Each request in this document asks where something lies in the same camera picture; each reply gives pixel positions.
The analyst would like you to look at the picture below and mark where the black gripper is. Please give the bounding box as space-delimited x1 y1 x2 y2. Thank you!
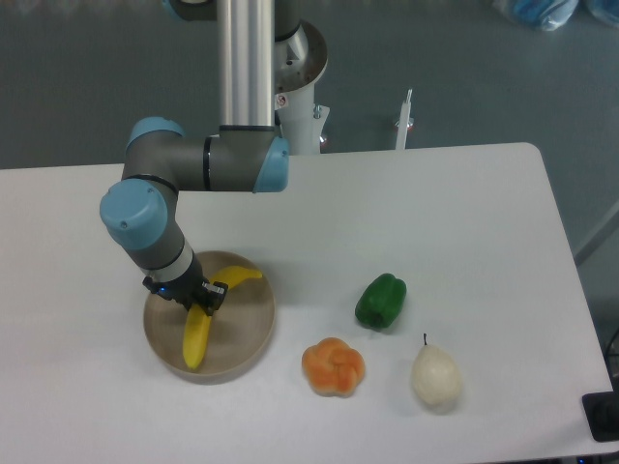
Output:
142 258 228 317

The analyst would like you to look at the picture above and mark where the yellow banana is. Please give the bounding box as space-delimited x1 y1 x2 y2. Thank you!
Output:
183 266 263 370

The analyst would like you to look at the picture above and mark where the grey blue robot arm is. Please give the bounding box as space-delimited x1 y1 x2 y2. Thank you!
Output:
100 1 299 315

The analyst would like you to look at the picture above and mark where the beige round plate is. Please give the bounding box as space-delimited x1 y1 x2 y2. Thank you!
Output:
143 276 276 384

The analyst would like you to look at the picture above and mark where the orange knotted bread roll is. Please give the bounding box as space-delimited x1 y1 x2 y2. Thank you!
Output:
302 337 366 397

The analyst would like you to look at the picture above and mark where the green bell pepper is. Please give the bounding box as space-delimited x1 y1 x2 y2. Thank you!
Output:
355 274 407 330

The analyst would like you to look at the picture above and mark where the white pear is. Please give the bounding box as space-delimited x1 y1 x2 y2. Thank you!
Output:
411 333 463 414

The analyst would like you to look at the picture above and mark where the grey metal table leg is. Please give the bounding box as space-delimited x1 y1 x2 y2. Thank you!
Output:
574 201 618 267

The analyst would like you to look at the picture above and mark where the black device at table edge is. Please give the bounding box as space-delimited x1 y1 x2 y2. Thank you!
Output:
581 391 618 443

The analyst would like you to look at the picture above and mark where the blue plastic bag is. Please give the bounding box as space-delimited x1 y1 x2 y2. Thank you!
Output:
492 0 618 32

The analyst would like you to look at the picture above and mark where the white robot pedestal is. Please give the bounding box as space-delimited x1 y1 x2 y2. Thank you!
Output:
275 20 330 155

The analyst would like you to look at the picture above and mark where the white right support bracket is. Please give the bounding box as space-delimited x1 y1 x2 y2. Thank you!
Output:
395 88 414 151

